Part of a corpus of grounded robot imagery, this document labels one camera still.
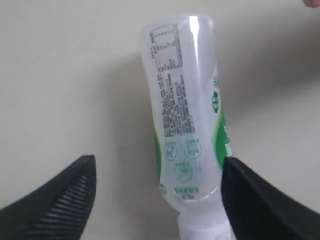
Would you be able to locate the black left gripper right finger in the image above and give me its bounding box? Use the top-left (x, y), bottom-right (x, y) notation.
top-left (220, 157), bottom-right (320, 240)

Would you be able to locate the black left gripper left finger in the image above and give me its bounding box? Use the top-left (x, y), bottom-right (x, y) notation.
top-left (0, 155), bottom-right (96, 240)

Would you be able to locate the white cap green label bottle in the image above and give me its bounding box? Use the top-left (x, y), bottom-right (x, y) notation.
top-left (139, 14), bottom-right (233, 240)

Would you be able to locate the person's open hand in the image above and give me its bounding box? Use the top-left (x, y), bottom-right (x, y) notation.
top-left (303, 0), bottom-right (320, 8)

